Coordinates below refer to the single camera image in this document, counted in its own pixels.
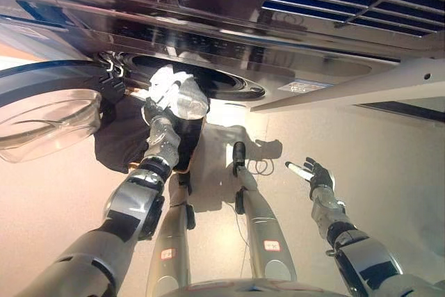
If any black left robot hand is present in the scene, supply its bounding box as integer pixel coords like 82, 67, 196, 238
142, 81, 183, 121

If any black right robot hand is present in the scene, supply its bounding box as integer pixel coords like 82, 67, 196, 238
284, 156, 337, 196

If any white cloth garment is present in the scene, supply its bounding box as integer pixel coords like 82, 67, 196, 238
145, 64, 211, 121

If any grey front-load washing machine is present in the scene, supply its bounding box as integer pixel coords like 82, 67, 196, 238
0, 0, 403, 104

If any round washing machine door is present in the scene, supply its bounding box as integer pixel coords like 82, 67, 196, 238
0, 59, 123, 164

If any black garment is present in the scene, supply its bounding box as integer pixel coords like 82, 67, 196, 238
92, 94, 210, 175

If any silver right robot leg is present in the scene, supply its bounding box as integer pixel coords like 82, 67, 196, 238
234, 166, 298, 282

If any silver robot leg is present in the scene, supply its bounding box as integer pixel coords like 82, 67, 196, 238
234, 166, 298, 282
145, 173, 196, 297

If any black right robot foot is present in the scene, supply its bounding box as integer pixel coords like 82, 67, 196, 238
232, 141, 248, 177

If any white energy label sticker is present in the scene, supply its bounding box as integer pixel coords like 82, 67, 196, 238
282, 80, 330, 94

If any silver left robot leg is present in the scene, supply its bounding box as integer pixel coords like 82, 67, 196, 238
145, 173, 196, 297

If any thin black cable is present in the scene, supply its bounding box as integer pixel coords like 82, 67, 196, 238
247, 157, 275, 177

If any white appliance cabinet frame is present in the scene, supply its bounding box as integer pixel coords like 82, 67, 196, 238
249, 56, 445, 114

